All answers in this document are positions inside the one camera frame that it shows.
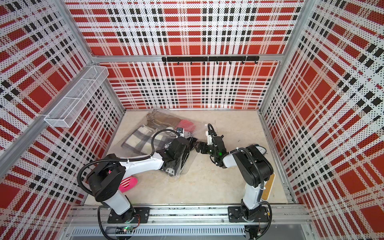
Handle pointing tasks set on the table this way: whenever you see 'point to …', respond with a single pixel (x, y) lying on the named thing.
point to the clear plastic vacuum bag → (157, 127)
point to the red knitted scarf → (187, 125)
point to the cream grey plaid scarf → (146, 140)
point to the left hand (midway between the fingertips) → (188, 140)
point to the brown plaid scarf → (162, 119)
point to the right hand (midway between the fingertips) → (198, 144)
